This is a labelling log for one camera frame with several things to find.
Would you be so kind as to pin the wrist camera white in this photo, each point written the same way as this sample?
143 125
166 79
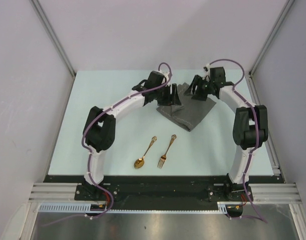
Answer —
207 68
166 74

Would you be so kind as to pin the gold spoon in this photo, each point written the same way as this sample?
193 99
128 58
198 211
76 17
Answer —
140 161

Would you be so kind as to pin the aluminium frame post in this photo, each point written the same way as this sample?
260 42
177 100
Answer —
41 14
272 35

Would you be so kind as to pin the right aluminium side rail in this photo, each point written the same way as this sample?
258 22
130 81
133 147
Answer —
263 122

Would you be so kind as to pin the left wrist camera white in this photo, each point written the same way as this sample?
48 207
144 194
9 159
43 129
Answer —
166 74

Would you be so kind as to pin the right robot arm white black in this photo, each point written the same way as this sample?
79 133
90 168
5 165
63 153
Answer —
250 127

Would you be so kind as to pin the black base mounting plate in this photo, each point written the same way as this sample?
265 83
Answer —
151 193

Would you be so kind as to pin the front aluminium frame rail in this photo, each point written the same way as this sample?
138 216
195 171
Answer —
262 193

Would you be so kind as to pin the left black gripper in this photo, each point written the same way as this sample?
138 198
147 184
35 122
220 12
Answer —
170 98

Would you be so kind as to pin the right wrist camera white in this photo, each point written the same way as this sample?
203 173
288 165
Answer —
207 68

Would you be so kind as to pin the left aluminium frame post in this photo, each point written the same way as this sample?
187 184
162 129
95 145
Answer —
41 14

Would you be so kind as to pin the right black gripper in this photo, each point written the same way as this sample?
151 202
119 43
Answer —
198 95

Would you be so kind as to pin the right aluminium frame post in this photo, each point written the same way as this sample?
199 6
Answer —
272 35

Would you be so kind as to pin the gold fork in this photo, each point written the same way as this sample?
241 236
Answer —
163 158

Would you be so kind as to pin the grey cloth napkin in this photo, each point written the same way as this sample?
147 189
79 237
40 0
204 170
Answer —
190 113

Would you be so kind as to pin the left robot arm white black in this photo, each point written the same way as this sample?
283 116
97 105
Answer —
100 128

